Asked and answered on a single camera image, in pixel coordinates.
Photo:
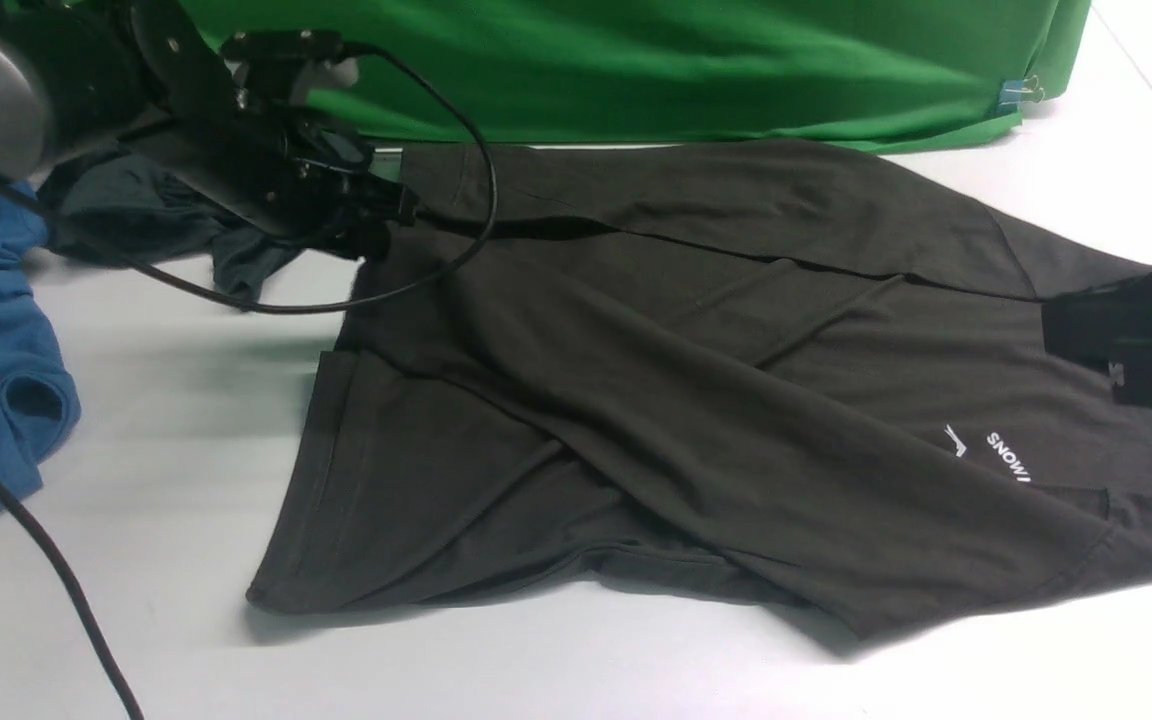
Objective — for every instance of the dark gray long-sleeve top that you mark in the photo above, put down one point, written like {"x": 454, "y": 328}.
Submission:
{"x": 774, "y": 372}

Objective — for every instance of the green backdrop cloth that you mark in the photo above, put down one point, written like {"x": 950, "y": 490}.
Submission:
{"x": 877, "y": 76}

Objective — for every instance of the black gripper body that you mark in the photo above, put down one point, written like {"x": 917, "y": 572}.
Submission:
{"x": 250, "y": 156}

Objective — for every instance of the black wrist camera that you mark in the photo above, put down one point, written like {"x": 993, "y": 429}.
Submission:
{"x": 285, "y": 66}

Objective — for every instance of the dark teal crumpled garment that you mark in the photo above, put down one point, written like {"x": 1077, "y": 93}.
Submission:
{"x": 115, "y": 207}

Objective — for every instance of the gray robot arm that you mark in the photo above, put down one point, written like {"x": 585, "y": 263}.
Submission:
{"x": 72, "y": 79}

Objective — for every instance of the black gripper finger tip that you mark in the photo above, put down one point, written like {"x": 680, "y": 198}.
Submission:
{"x": 369, "y": 207}

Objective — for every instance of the blue binder clip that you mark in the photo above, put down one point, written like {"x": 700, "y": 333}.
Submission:
{"x": 1016, "y": 92}

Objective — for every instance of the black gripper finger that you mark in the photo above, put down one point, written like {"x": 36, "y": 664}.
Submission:
{"x": 1083, "y": 327}

